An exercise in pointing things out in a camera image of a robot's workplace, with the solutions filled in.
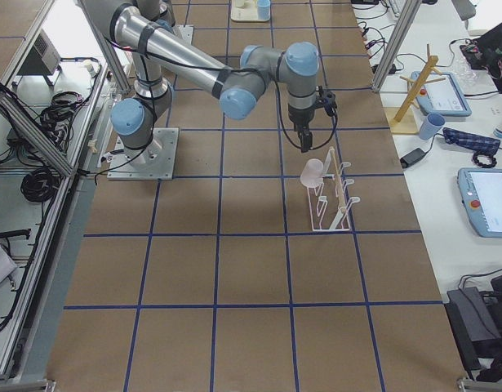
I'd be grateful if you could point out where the aluminium frame post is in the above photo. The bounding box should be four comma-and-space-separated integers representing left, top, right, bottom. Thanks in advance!
371, 0, 421, 92

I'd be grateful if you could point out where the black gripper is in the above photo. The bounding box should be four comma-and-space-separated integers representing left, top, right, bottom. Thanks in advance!
288, 105, 315, 153

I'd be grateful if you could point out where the blue teach pendant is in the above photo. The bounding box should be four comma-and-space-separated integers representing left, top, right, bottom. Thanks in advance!
415, 72, 472, 117
457, 167, 502, 238

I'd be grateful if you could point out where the blue cup on desk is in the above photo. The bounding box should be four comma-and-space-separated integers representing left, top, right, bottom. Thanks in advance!
418, 113, 446, 140

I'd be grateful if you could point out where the black power adapter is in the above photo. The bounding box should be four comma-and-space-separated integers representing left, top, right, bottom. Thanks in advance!
399, 148, 427, 169

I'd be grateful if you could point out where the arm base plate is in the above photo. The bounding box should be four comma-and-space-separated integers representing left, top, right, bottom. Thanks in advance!
107, 127, 180, 180
173, 24, 194, 44

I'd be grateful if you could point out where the blue plaid cloth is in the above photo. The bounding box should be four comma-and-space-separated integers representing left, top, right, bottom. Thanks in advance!
442, 127, 500, 155

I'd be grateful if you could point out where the wooden mug tree stand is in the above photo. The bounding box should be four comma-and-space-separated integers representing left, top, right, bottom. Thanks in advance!
384, 45, 446, 135

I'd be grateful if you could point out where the far blue teach pendant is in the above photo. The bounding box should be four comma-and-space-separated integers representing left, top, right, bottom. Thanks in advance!
415, 72, 472, 117

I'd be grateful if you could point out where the white wire cup rack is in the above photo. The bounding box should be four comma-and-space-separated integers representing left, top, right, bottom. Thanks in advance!
305, 147, 361, 233

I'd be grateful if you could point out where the cream plastic tray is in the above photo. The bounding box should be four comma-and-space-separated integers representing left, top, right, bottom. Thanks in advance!
230, 0, 270, 22

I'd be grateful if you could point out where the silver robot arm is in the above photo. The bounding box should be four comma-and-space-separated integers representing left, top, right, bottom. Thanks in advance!
81, 1, 319, 153

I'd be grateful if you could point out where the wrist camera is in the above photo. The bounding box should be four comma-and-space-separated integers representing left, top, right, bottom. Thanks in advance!
315, 86, 337, 117

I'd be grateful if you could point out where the near blue teach pendant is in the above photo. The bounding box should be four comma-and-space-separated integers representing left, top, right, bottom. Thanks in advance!
457, 167, 502, 238

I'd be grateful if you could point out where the black bead bracelet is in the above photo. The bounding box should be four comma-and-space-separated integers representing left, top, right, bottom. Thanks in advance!
472, 149, 498, 167

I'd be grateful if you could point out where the blue cup back of tray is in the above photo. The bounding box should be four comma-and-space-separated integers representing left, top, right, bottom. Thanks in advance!
256, 0, 271, 20

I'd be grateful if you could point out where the pink plastic cup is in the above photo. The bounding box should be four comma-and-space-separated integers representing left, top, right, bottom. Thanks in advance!
300, 158, 324, 189

